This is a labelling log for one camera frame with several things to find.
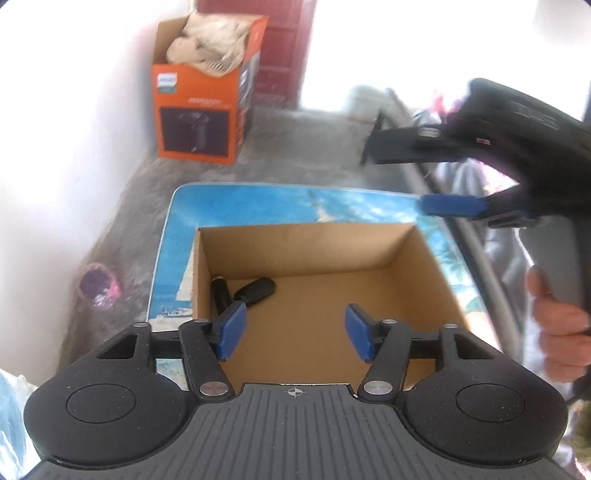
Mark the orange printed carton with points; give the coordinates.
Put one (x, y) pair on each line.
(203, 120)

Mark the black cylinder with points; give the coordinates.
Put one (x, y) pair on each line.
(220, 295)

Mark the crumpled paper packing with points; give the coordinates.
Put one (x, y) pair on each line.
(207, 41)

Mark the red door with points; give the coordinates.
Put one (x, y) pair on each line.
(277, 50)

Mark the brown cardboard box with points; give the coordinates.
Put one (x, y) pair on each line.
(300, 295)

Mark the person's right hand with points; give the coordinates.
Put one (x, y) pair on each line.
(561, 332)

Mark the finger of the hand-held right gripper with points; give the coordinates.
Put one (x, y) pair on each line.
(452, 205)
(397, 143)

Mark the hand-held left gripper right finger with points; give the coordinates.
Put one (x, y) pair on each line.
(358, 328)

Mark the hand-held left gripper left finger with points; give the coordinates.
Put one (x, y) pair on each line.
(233, 328)

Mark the blue clear plastic bag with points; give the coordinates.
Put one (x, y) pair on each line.
(11, 415)

